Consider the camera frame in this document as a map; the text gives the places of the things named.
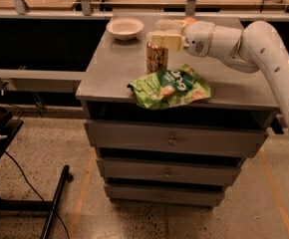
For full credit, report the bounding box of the green rice chip bag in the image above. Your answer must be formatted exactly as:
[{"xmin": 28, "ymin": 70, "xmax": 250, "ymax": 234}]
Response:
[{"xmin": 128, "ymin": 65, "xmax": 211, "ymax": 111}]

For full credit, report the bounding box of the black stand with base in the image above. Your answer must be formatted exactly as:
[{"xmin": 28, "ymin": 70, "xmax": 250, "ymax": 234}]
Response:
[{"xmin": 0, "ymin": 105, "xmax": 75, "ymax": 239}]

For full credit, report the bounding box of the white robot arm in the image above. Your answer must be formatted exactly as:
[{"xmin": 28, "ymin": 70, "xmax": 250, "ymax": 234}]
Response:
[{"xmin": 146, "ymin": 19, "xmax": 289, "ymax": 129}]

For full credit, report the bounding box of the white bowl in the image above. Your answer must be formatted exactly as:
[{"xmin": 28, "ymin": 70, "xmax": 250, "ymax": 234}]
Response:
[{"xmin": 107, "ymin": 18, "xmax": 145, "ymax": 41}]

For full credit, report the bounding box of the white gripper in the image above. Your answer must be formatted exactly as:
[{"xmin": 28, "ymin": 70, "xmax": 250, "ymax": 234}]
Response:
[{"xmin": 146, "ymin": 19, "xmax": 215, "ymax": 58}]

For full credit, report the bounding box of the orange fruit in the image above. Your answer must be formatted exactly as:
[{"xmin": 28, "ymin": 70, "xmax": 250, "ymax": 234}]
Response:
[{"xmin": 183, "ymin": 17, "xmax": 196, "ymax": 24}]

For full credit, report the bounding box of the black cable on floor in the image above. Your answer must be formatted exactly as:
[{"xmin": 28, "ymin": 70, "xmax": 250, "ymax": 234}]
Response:
[{"xmin": 4, "ymin": 150, "xmax": 71, "ymax": 239}]

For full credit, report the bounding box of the grey drawer cabinet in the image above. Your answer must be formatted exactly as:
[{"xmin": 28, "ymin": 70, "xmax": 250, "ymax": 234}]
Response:
[{"xmin": 75, "ymin": 15, "xmax": 280, "ymax": 208}]

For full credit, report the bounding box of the orange drink can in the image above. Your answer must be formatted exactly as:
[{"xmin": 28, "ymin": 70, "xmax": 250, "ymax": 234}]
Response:
[{"xmin": 146, "ymin": 43, "xmax": 168, "ymax": 74}]

